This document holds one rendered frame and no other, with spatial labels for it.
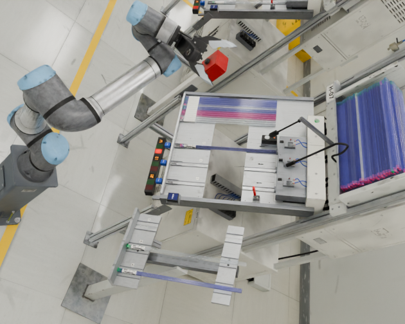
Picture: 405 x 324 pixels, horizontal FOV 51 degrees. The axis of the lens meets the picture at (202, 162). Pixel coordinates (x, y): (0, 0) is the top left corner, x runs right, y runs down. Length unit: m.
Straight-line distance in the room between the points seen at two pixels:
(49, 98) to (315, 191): 1.17
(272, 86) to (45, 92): 2.28
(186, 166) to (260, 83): 1.44
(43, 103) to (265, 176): 1.11
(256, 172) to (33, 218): 1.23
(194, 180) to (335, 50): 1.55
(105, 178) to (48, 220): 0.47
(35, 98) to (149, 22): 0.42
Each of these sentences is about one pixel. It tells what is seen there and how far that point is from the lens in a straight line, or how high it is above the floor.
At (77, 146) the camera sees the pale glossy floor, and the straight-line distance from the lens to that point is 2.76.
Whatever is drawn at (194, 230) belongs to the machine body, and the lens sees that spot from 2.26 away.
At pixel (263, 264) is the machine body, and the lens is 2.56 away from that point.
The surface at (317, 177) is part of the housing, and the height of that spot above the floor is 1.28.
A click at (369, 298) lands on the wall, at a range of 3.47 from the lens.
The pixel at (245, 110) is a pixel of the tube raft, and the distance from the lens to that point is 2.30.
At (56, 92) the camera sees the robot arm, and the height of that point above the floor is 1.17.
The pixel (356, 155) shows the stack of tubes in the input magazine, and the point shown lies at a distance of 1.93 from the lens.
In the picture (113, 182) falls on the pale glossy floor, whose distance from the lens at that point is 2.79.
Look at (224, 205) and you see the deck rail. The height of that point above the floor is 0.93.
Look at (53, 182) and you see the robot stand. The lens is 1.97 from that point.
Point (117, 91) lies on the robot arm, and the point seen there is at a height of 1.23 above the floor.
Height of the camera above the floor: 2.25
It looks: 42 degrees down
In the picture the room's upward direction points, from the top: 62 degrees clockwise
